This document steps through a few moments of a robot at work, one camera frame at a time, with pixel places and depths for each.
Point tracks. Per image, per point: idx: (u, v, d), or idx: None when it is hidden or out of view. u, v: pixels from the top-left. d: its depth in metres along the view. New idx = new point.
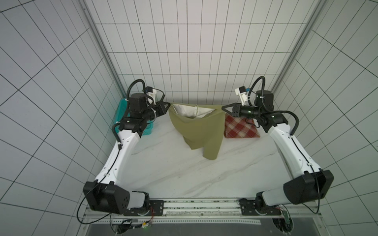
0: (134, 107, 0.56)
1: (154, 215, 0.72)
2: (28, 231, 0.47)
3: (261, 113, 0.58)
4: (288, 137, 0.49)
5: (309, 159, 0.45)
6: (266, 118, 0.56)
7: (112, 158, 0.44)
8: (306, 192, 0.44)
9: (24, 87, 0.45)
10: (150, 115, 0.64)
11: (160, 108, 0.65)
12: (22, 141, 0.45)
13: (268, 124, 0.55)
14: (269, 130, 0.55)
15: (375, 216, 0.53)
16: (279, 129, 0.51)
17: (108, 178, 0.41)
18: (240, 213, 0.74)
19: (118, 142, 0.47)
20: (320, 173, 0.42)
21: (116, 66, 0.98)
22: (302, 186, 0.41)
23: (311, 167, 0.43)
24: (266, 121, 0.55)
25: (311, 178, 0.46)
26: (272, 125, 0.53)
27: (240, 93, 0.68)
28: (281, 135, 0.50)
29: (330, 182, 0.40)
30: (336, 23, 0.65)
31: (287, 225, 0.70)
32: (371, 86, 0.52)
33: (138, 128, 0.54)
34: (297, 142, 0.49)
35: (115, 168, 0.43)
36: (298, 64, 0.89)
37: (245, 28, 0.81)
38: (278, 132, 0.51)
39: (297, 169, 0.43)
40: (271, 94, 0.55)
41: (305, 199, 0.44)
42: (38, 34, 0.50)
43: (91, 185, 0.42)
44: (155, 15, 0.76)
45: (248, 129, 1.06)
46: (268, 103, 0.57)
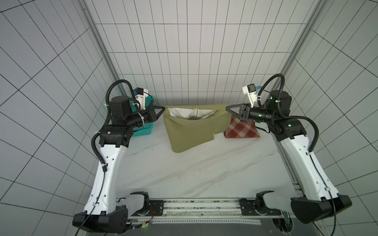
0: (115, 114, 0.47)
1: (154, 215, 0.72)
2: (28, 231, 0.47)
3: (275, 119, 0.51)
4: (306, 154, 0.43)
5: (327, 182, 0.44)
6: (281, 125, 0.47)
7: (99, 181, 0.39)
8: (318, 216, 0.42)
9: (24, 87, 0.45)
10: (137, 122, 0.55)
11: (150, 114, 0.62)
12: (22, 141, 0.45)
13: (283, 132, 0.47)
14: (284, 139, 0.47)
15: (375, 216, 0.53)
16: (296, 142, 0.45)
17: (98, 206, 0.37)
18: (240, 213, 0.74)
19: (103, 165, 0.40)
20: (338, 200, 0.38)
21: (116, 66, 0.98)
22: (316, 212, 0.37)
23: (329, 193, 0.39)
24: (281, 129, 0.47)
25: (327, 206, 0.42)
26: (288, 135, 0.46)
27: (249, 92, 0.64)
28: (298, 151, 0.44)
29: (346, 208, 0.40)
30: (336, 23, 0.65)
31: (287, 225, 0.70)
32: (371, 86, 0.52)
33: (122, 138, 0.46)
34: (315, 160, 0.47)
35: (104, 194, 0.38)
36: (298, 64, 0.89)
37: (245, 28, 0.81)
38: (296, 148, 0.44)
39: (312, 191, 0.39)
40: (289, 99, 0.46)
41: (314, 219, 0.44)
42: (38, 34, 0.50)
43: (81, 218, 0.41)
44: (155, 15, 0.76)
45: (248, 129, 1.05)
46: (284, 107, 0.48)
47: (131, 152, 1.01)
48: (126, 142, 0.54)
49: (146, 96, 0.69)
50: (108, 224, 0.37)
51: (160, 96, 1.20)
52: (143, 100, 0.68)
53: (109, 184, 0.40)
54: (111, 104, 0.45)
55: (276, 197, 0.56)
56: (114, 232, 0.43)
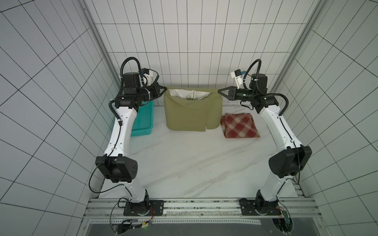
0: (128, 84, 0.56)
1: (154, 215, 0.72)
2: (27, 231, 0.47)
3: (254, 96, 0.62)
4: (277, 118, 0.54)
5: (293, 135, 0.50)
6: (259, 100, 0.59)
7: (115, 132, 0.47)
8: (286, 165, 0.49)
9: (24, 87, 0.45)
10: (144, 95, 0.64)
11: (155, 90, 0.65)
12: (22, 141, 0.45)
13: (260, 105, 0.60)
14: (261, 111, 0.60)
15: (375, 216, 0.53)
16: (269, 109, 0.56)
17: (115, 150, 0.45)
18: (240, 213, 0.74)
19: (119, 119, 0.49)
20: (301, 149, 0.47)
21: (116, 66, 0.98)
22: (282, 158, 0.47)
23: (294, 143, 0.48)
24: (258, 103, 0.60)
25: (291, 152, 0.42)
26: (263, 107, 0.58)
27: (236, 76, 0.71)
28: (270, 116, 0.55)
29: (309, 157, 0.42)
30: (337, 23, 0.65)
31: (287, 225, 0.70)
32: (371, 85, 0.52)
33: (134, 103, 0.55)
34: (284, 122, 0.53)
35: (120, 141, 0.47)
36: (298, 64, 0.89)
37: (245, 28, 0.81)
38: (268, 113, 0.56)
39: (281, 144, 0.50)
40: (265, 76, 0.58)
41: (286, 172, 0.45)
42: (38, 34, 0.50)
43: (101, 159, 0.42)
44: (156, 15, 0.76)
45: (248, 129, 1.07)
46: (263, 85, 0.60)
47: (131, 152, 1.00)
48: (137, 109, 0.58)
49: (152, 76, 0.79)
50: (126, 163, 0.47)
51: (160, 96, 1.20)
52: (149, 79, 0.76)
53: (124, 134, 0.49)
54: (125, 73, 0.55)
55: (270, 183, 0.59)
56: (129, 176, 0.49)
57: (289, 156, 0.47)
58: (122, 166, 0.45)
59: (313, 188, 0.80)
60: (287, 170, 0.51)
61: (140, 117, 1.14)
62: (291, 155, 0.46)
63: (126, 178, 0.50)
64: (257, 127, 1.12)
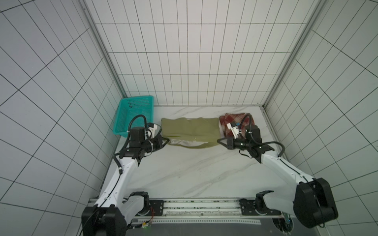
0: (134, 137, 0.62)
1: (154, 215, 0.72)
2: (28, 231, 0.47)
3: (251, 146, 0.66)
4: (277, 160, 0.54)
5: (300, 171, 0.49)
6: (256, 151, 0.64)
7: (112, 182, 0.45)
8: (311, 207, 0.43)
9: (24, 87, 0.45)
10: (148, 147, 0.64)
11: (158, 142, 0.69)
12: (22, 141, 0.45)
13: (259, 155, 0.62)
14: (262, 159, 0.61)
15: (375, 216, 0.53)
16: (267, 154, 0.58)
17: (108, 200, 0.41)
18: (240, 213, 0.74)
19: (120, 167, 0.50)
20: (315, 182, 0.43)
21: (116, 66, 0.98)
22: (303, 197, 0.42)
23: (304, 178, 0.45)
24: (256, 153, 0.64)
25: (308, 189, 0.46)
26: (262, 154, 0.60)
27: (232, 127, 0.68)
28: (270, 159, 0.56)
29: (329, 191, 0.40)
30: (337, 22, 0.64)
31: (287, 226, 0.70)
32: (371, 86, 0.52)
33: (137, 155, 0.59)
34: (286, 162, 0.53)
35: (116, 191, 0.44)
36: (298, 64, 0.89)
37: (245, 28, 0.81)
38: (268, 158, 0.57)
39: (293, 183, 0.44)
40: (257, 128, 0.65)
41: (319, 221, 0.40)
42: (38, 34, 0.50)
43: (90, 211, 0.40)
44: (155, 15, 0.76)
45: None
46: (257, 135, 0.66)
47: None
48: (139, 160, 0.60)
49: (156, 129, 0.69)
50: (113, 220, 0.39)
51: (160, 96, 1.20)
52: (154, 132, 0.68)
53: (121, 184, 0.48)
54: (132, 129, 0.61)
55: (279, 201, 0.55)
56: None
57: (306, 192, 0.42)
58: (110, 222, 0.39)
59: None
60: (318, 215, 0.42)
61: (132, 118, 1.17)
62: (308, 191, 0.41)
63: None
64: None
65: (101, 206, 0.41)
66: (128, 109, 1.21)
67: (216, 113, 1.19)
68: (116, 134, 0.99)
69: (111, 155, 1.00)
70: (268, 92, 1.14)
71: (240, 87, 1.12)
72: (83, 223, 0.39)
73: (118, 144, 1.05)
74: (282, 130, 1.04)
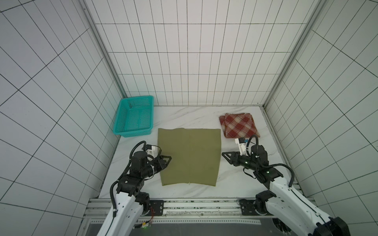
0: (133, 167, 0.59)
1: (154, 215, 0.72)
2: (28, 232, 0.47)
3: (258, 169, 0.63)
4: (289, 191, 0.52)
5: (315, 208, 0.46)
6: (264, 176, 0.59)
7: (105, 227, 0.45)
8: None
9: (24, 87, 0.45)
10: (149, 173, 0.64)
11: (158, 164, 0.68)
12: (22, 141, 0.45)
13: (267, 180, 0.59)
14: (270, 186, 0.57)
15: (375, 216, 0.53)
16: (277, 183, 0.56)
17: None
18: (240, 213, 0.74)
19: (114, 209, 0.48)
20: (334, 224, 0.41)
21: (116, 66, 0.98)
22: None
23: (321, 217, 0.43)
24: (264, 178, 0.60)
25: (326, 232, 0.45)
26: (270, 180, 0.57)
27: (240, 143, 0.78)
28: (281, 189, 0.53)
29: (347, 231, 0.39)
30: (337, 23, 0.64)
31: (287, 226, 0.70)
32: (371, 86, 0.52)
33: (135, 188, 0.55)
34: (297, 193, 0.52)
35: None
36: (298, 64, 0.89)
37: (245, 28, 0.81)
38: (278, 187, 0.54)
39: (308, 221, 0.43)
40: (265, 152, 0.61)
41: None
42: (39, 34, 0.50)
43: None
44: (155, 15, 0.76)
45: (248, 128, 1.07)
46: (264, 160, 0.63)
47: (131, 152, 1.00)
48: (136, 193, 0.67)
49: (154, 150, 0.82)
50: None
51: (160, 96, 1.20)
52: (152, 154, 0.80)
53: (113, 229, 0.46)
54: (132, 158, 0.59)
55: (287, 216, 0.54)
56: None
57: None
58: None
59: (312, 188, 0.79)
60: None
61: (131, 119, 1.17)
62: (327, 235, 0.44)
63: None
64: (257, 127, 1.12)
65: None
66: (128, 109, 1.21)
67: (216, 113, 1.18)
68: (116, 134, 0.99)
69: (111, 155, 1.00)
70: (268, 92, 1.14)
71: (241, 87, 1.12)
72: None
73: (118, 144, 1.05)
74: (282, 130, 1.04)
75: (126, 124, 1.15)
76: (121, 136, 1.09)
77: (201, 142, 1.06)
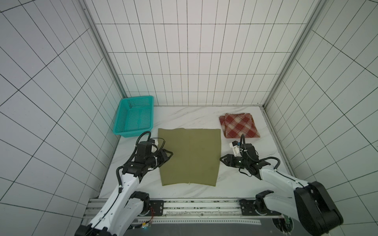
0: (140, 153, 0.62)
1: (154, 215, 0.72)
2: (28, 232, 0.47)
3: (249, 163, 0.69)
4: (274, 171, 0.57)
5: (295, 178, 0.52)
6: (254, 167, 0.65)
7: (110, 202, 0.46)
8: (312, 214, 0.42)
9: (24, 87, 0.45)
10: (153, 162, 0.69)
11: (161, 156, 0.71)
12: (22, 141, 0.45)
13: (258, 172, 0.64)
14: (261, 176, 0.62)
15: (375, 216, 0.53)
16: (264, 168, 0.61)
17: (101, 222, 0.41)
18: (240, 213, 0.74)
19: (120, 185, 0.50)
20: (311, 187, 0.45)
21: (116, 66, 0.98)
22: (302, 202, 0.43)
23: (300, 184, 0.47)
24: (254, 171, 0.66)
25: (304, 192, 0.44)
26: (259, 169, 0.62)
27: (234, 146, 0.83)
28: (267, 172, 0.59)
29: (327, 195, 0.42)
30: (336, 23, 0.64)
31: (287, 226, 0.70)
32: (371, 86, 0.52)
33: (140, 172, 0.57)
34: (282, 173, 0.55)
35: (111, 211, 0.44)
36: (298, 64, 0.89)
37: (245, 28, 0.81)
38: (266, 172, 0.59)
39: (291, 190, 0.45)
40: (252, 146, 0.69)
41: (324, 227, 0.41)
42: (38, 34, 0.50)
43: (84, 229, 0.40)
44: (155, 15, 0.76)
45: (248, 129, 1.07)
46: (253, 153, 0.70)
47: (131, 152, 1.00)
48: (141, 178, 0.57)
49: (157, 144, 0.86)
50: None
51: (160, 96, 1.20)
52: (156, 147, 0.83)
53: (116, 205, 0.46)
54: (140, 144, 0.62)
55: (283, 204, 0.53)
56: None
57: (303, 196, 0.43)
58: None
59: None
60: (323, 224, 0.41)
61: (131, 119, 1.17)
62: (305, 195, 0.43)
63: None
64: (257, 128, 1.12)
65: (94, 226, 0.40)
66: (128, 109, 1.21)
67: (216, 113, 1.18)
68: (116, 134, 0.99)
69: (111, 155, 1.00)
70: (268, 92, 1.15)
71: (241, 87, 1.12)
72: None
73: (118, 144, 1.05)
74: (282, 130, 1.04)
75: (126, 124, 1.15)
76: (121, 136, 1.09)
77: (201, 142, 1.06)
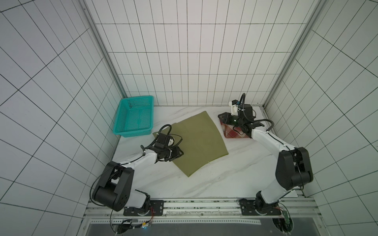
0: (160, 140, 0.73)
1: (154, 215, 0.72)
2: (27, 231, 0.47)
3: (244, 123, 0.71)
4: (266, 133, 0.59)
5: (284, 142, 0.53)
6: (247, 127, 0.68)
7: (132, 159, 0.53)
8: (290, 172, 0.47)
9: (24, 87, 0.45)
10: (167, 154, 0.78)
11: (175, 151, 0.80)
12: (22, 141, 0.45)
13: (249, 131, 0.68)
14: (252, 134, 0.66)
15: (375, 216, 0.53)
16: (257, 129, 0.63)
17: (127, 164, 0.48)
18: (240, 213, 0.74)
19: (143, 151, 0.60)
20: (296, 150, 0.48)
21: (116, 66, 0.98)
22: (284, 162, 0.47)
23: (287, 147, 0.50)
24: (247, 129, 0.69)
25: (288, 154, 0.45)
26: (252, 129, 0.66)
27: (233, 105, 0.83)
28: (261, 134, 0.61)
29: (307, 158, 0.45)
30: (336, 23, 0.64)
31: (287, 226, 0.70)
32: (371, 85, 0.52)
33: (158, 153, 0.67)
34: (273, 135, 0.57)
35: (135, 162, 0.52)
36: (298, 64, 0.89)
37: (245, 28, 0.81)
38: (258, 132, 0.62)
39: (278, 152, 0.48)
40: (249, 106, 0.69)
41: (297, 184, 0.50)
42: (39, 35, 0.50)
43: (114, 163, 0.48)
44: (155, 14, 0.76)
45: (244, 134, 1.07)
46: (249, 113, 0.71)
47: (131, 152, 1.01)
48: (157, 159, 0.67)
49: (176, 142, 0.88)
50: (125, 181, 0.45)
51: (160, 96, 1.20)
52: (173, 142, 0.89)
53: (141, 162, 0.56)
54: (161, 134, 0.73)
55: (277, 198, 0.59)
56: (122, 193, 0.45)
57: (286, 158, 0.47)
58: (120, 182, 0.44)
59: (312, 188, 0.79)
60: (297, 179, 0.47)
61: (131, 119, 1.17)
62: (289, 158, 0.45)
63: (111, 204, 0.42)
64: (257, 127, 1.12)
65: (120, 165, 0.48)
66: (129, 109, 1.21)
67: (216, 113, 1.18)
68: (116, 134, 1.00)
69: (111, 155, 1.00)
70: (269, 92, 1.14)
71: (241, 86, 1.12)
72: (105, 170, 0.46)
73: (118, 144, 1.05)
74: (282, 130, 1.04)
75: (126, 124, 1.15)
76: (121, 136, 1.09)
77: (201, 141, 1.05)
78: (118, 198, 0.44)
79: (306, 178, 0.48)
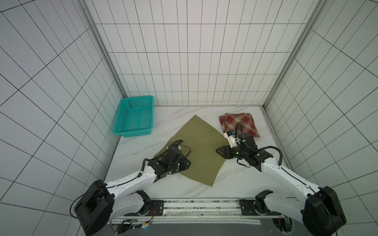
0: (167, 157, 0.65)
1: (154, 215, 0.72)
2: (27, 231, 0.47)
3: (248, 154, 0.64)
4: (279, 168, 0.53)
5: (305, 181, 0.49)
6: (254, 159, 0.61)
7: (128, 178, 0.50)
8: (323, 221, 0.41)
9: (24, 87, 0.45)
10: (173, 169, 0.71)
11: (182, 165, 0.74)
12: (22, 141, 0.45)
13: (258, 163, 0.60)
14: (262, 167, 0.58)
15: (375, 216, 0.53)
16: (267, 163, 0.56)
17: (112, 188, 0.45)
18: (240, 213, 0.74)
19: (141, 171, 0.55)
20: (322, 191, 0.42)
21: (116, 66, 0.98)
22: (315, 212, 0.40)
23: (311, 189, 0.44)
24: (255, 162, 0.61)
25: (317, 202, 0.46)
26: (261, 162, 0.58)
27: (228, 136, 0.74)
28: (271, 168, 0.54)
29: (336, 200, 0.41)
30: (337, 23, 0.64)
31: (287, 225, 0.70)
32: (371, 86, 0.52)
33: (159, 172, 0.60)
34: (287, 170, 0.52)
35: (123, 187, 0.47)
36: (298, 64, 0.89)
37: (245, 28, 0.81)
38: (269, 167, 0.55)
39: (300, 194, 0.44)
40: (250, 135, 0.64)
41: (331, 231, 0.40)
42: (38, 34, 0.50)
43: (101, 184, 0.45)
44: (155, 14, 0.76)
45: (248, 128, 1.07)
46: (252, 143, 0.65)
47: (131, 152, 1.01)
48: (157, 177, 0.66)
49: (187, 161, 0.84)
50: (101, 208, 0.41)
51: (160, 96, 1.20)
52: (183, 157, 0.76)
53: (130, 185, 0.50)
54: (171, 149, 0.65)
55: (284, 205, 0.53)
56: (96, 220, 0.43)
57: (317, 207, 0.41)
58: (98, 207, 0.41)
59: None
60: (330, 227, 0.41)
61: (131, 119, 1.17)
62: (319, 206, 0.45)
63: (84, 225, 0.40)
64: (256, 127, 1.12)
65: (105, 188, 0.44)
66: (129, 109, 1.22)
67: (216, 113, 1.19)
68: (116, 134, 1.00)
69: (111, 155, 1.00)
70: (268, 92, 1.14)
71: (241, 86, 1.12)
72: (89, 190, 0.43)
73: (118, 144, 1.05)
74: (282, 130, 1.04)
75: (126, 124, 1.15)
76: (121, 136, 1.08)
77: (201, 141, 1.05)
78: (92, 223, 0.42)
79: (339, 222, 0.42)
